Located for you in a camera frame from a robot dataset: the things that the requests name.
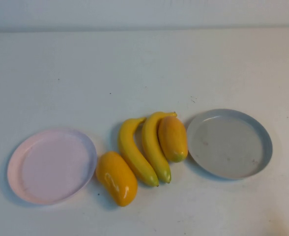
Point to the yellow plastic banana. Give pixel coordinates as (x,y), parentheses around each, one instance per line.
(152,147)
(129,147)

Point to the orange-blushed plastic mango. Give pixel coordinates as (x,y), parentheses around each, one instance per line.
(172,140)

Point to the plain yellow plastic mango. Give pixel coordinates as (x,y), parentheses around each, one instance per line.
(116,179)

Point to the grey-blue round plate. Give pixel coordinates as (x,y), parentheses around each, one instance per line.
(228,145)

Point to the pink round plate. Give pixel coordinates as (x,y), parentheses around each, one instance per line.
(53,167)

